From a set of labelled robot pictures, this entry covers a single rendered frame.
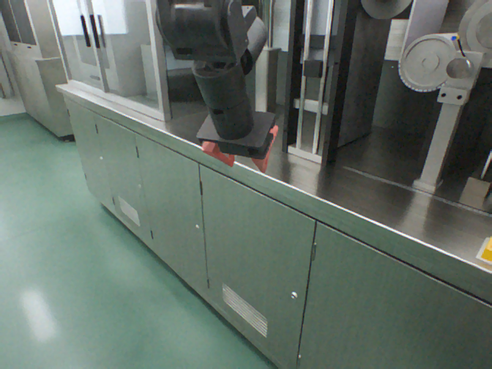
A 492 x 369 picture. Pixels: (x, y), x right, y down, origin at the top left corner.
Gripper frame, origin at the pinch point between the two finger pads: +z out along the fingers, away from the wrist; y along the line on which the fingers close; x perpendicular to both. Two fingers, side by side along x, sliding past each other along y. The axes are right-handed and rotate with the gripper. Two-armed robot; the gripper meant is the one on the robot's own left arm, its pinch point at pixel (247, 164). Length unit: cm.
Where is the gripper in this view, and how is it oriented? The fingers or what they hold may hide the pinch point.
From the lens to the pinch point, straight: 51.5
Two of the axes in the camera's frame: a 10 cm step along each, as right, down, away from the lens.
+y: -9.2, -1.9, 3.6
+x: -3.5, 8.1, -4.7
